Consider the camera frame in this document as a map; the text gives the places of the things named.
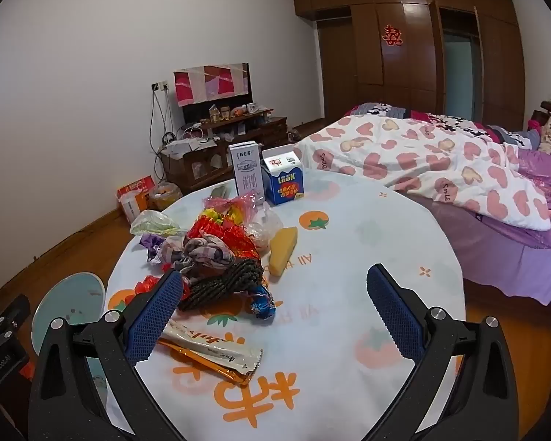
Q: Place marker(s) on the purple bed sheet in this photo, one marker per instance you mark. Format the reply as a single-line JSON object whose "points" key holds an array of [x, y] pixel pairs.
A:
{"points": [[509, 257]]}

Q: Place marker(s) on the blue and white milk carton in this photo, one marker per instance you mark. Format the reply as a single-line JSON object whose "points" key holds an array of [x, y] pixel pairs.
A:
{"points": [[282, 183]]}

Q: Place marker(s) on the white paper bag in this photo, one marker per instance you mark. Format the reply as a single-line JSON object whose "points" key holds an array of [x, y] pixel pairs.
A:
{"points": [[133, 206]]}

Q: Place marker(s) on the red paper decoration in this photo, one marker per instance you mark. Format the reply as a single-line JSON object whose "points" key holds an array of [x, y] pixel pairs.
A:
{"points": [[391, 35]]}

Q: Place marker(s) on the purple foil wrapper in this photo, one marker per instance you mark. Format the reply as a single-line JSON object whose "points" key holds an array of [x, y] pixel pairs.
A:
{"points": [[151, 241]]}

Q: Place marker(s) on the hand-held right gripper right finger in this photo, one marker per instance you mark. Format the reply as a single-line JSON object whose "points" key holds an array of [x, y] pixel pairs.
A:
{"points": [[395, 317]]}

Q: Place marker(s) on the green plastic bag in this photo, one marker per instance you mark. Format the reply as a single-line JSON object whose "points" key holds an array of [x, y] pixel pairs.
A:
{"points": [[151, 223]]}

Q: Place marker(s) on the black television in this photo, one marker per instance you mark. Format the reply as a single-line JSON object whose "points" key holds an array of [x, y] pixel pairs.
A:
{"points": [[197, 112]]}

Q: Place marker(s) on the brown wooden wardrobe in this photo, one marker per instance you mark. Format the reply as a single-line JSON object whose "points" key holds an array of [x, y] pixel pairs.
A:
{"points": [[408, 69]]}

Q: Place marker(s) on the yellow wrapper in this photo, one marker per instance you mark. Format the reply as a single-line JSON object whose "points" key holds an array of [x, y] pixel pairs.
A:
{"points": [[211, 216]]}

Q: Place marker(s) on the light blue metal basin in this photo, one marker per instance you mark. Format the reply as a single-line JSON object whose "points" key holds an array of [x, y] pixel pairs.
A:
{"points": [[69, 294]]}

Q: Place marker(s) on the round table with printed cloth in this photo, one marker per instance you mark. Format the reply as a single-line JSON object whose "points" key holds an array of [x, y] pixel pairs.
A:
{"points": [[340, 248]]}

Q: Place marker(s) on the red foam net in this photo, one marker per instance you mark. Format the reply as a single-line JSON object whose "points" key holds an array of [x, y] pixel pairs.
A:
{"points": [[216, 234]]}

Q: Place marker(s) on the white mug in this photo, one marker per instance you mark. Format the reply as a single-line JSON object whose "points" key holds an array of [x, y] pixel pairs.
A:
{"points": [[253, 107]]}

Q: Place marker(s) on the wooden television stand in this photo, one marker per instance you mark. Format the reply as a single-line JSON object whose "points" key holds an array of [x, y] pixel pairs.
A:
{"points": [[266, 131]]}

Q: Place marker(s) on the tall white milk carton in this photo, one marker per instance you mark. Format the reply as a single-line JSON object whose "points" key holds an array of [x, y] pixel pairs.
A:
{"points": [[247, 179]]}

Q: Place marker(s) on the heart printed white duvet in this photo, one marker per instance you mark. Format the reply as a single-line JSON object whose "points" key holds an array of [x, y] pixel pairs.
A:
{"points": [[418, 165]]}

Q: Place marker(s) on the checked grey cloth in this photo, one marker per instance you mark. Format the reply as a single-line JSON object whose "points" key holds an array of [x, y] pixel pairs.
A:
{"points": [[202, 250]]}

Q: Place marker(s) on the clear plastic bag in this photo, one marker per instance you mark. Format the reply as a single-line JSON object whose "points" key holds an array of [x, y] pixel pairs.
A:
{"points": [[264, 234]]}

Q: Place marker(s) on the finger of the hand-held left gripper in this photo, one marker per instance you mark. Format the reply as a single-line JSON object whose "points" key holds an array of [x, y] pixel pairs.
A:
{"points": [[2, 321]]}

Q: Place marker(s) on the black foam net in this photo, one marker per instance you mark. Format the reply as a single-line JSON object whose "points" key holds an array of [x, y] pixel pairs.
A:
{"points": [[220, 285]]}

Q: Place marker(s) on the white box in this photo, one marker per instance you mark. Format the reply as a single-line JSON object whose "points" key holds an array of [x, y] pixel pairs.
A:
{"points": [[178, 148]]}

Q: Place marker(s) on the pink plastic bag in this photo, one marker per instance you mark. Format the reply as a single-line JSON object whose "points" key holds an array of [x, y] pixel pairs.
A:
{"points": [[238, 204]]}

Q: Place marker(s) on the television with patterned cloth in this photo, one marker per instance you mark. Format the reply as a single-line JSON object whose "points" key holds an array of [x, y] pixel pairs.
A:
{"points": [[211, 82]]}

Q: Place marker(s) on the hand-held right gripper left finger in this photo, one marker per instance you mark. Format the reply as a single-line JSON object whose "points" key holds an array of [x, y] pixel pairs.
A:
{"points": [[154, 317]]}

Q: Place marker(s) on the blue candy wrapper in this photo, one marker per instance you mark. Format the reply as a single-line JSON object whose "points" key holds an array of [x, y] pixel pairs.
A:
{"points": [[261, 303]]}

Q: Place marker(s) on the orange paper bag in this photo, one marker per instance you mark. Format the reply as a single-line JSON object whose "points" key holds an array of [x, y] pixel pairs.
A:
{"points": [[137, 183]]}

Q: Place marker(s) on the yellow foam wedge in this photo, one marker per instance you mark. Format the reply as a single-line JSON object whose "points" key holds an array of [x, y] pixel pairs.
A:
{"points": [[282, 250]]}

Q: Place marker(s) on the yellow bucket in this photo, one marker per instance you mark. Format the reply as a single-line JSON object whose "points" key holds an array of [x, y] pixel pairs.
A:
{"points": [[165, 197]]}

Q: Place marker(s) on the floral pillow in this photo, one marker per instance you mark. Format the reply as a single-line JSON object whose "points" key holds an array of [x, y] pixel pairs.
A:
{"points": [[550, 135]]}

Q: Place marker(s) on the white snack wrapper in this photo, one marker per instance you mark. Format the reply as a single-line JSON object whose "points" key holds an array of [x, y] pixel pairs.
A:
{"points": [[211, 344]]}

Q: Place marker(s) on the red foil wrapper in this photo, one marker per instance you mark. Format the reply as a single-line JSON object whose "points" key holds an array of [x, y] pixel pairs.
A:
{"points": [[147, 285]]}

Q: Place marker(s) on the orange snack wrapper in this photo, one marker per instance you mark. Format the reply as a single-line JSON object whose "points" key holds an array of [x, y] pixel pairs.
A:
{"points": [[202, 364]]}

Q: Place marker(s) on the wall socket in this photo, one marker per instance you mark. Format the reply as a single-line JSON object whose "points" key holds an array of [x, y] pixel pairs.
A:
{"points": [[160, 86]]}

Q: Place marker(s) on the black and white patterned blanket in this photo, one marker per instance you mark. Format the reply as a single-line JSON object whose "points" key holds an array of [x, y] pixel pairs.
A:
{"points": [[454, 124]]}

